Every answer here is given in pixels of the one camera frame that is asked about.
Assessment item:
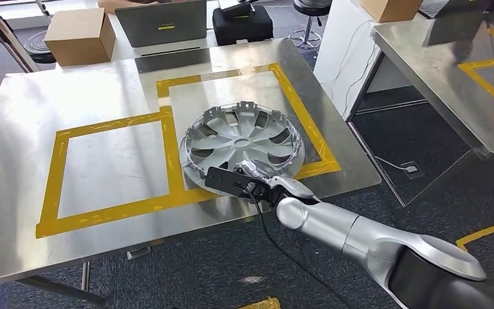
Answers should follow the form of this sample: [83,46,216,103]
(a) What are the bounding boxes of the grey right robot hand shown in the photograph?
[232,159,283,207]

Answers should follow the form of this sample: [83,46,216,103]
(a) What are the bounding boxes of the grey plastic wheel cover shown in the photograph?
[178,100,307,198]

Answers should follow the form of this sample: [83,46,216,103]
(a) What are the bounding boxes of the steel workbench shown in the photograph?
[0,38,382,306]

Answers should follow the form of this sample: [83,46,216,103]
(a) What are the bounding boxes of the yellow marking tape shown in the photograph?
[455,217,494,252]
[237,297,282,309]
[35,62,342,239]
[457,25,494,119]

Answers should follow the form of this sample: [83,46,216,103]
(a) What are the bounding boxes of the black carry bag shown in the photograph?
[211,3,275,47]

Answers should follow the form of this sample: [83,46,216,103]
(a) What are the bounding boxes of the white desk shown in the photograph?
[313,0,428,123]

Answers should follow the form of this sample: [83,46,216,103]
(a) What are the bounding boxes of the floor power socket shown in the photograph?
[399,160,426,180]

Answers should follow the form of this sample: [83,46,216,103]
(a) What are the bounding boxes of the grey laptop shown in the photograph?
[114,0,208,57]

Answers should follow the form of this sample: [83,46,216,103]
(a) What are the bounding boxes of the black round stool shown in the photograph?
[288,0,334,51]

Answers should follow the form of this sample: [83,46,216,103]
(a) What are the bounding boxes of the steel table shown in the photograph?
[370,0,494,156]

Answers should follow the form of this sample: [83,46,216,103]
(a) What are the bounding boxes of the cardboard box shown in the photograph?
[44,7,117,68]
[360,0,424,23]

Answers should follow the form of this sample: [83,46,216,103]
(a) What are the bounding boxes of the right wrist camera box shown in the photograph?
[204,166,260,200]

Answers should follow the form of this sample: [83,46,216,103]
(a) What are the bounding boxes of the black cable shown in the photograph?
[235,183,350,309]

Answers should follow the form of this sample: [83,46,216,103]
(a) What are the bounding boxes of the chrome stanchion post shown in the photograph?
[0,14,57,74]

